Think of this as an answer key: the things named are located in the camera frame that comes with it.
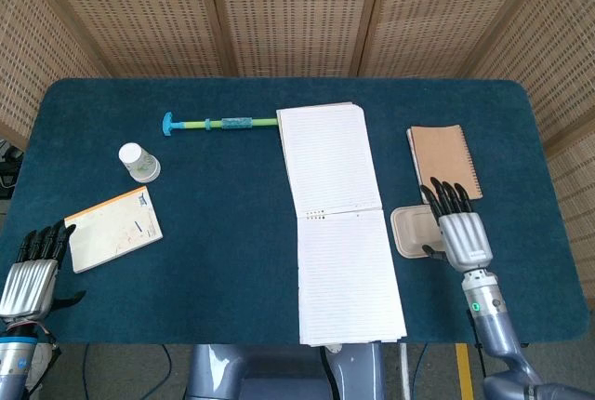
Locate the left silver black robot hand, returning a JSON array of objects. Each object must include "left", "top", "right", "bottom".
[{"left": 0, "top": 219, "right": 87, "bottom": 326}]

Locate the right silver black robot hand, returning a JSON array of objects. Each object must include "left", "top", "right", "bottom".
[{"left": 419, "top": 177, "right": 494, "bottom": 273}]

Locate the large beige notepad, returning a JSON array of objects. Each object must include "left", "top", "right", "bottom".
[{"left": 275, "top": 101, "right": 409, "bottom": 348}]

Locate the brown spiral notebook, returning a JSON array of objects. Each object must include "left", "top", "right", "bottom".
[{"left": 406, "top": 124, "right": 483, "bottom": 205}]

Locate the beige pulp food container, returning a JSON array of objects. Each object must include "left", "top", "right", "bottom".
[{"left": 390, "top": 204, "right": 445, "bottom": 260}]

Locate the white notepad orange edge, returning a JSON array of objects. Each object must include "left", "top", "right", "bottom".
[{"left": 63, "top": 185, "right": 165, "bottom": 274}]

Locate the black equipment behind table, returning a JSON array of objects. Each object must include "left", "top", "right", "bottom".
[{"left": 0, "top": 139, "right": 24, "bottom": 199}]

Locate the yellow floor tape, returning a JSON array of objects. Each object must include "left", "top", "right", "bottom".
[{"left": 455, "top": 342, "right": 475, "bottom": 400}]

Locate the white table leg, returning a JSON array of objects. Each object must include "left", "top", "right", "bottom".
[{"left": 398, "top": 342, "right": 413, "bottom": 400}]

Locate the white paper cup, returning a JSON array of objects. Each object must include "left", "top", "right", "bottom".
[{"left": 117, "top": 141, "right": 162, "bottom": 183}]

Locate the woven bamboo screen panel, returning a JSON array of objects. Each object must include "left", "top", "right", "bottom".
[
  {"left": 204, "top": 0, "right": 387, "bottom": 78},
  {"left": 22, "top": 0, "right": 238, "bottom": 78},
  {"left": 464, "top": 0, "right": 595, "bottom": 308},
  {"left": 357, "top": 0, "right": 559, "bottom": 79},
  {"left": 0, "top": 0, "right": 111, "bottom": 150}
]

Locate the dark blue felt table mat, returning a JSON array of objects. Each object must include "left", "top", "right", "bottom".
[{"left": 0, "top": 76, "right": 591, "bottom": 346}]

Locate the grey blue robot torso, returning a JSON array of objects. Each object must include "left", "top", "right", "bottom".
[{"left": 185, "top": 342, "right": 387, "bottom": 400}]

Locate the blue green toy water pump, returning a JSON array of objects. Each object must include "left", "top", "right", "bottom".
[{"left": 162, "top": 111, "right": 280, "bottom": 138}]

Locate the black floor cable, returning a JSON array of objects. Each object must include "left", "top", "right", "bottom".
[{"left": 81, "top": 344, "right": 92, "bottom": 400}]

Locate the blue floor cable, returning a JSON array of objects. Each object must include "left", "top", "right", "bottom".
[{"left": 160, "top": 344, "right": 175, "bottom": 392}]

